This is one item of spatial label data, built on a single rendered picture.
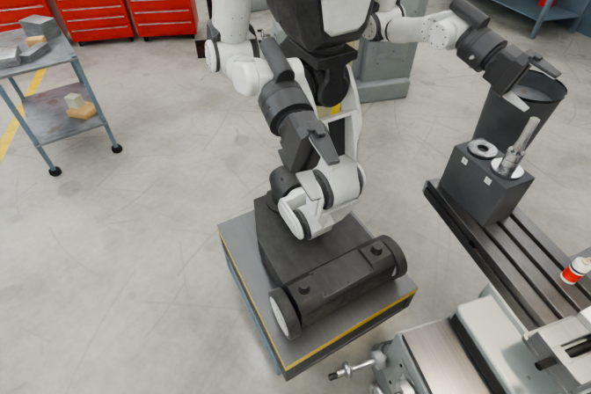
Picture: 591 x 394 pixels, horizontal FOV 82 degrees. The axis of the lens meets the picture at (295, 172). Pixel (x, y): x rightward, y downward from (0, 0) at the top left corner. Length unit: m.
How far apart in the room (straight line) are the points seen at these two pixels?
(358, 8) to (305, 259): 1.01
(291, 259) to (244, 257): 0.31
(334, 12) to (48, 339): 2.08
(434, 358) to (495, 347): 0.17
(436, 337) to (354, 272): 0.39
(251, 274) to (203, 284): 0.54
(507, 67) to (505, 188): 0.40
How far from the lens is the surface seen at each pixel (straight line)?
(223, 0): 0.86
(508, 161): 1.20
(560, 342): 1.09
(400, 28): 1.10
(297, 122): 0.57
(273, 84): 0.63
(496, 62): 0.94
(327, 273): 1.45
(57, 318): 2.38
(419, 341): 1.25
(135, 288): 2.28
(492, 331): 1.24
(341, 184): 1.11
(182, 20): 4.92
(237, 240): 1.79
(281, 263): 1.50
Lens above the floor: 1.84
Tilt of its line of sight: 44 degrees down
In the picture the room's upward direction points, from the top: straight up
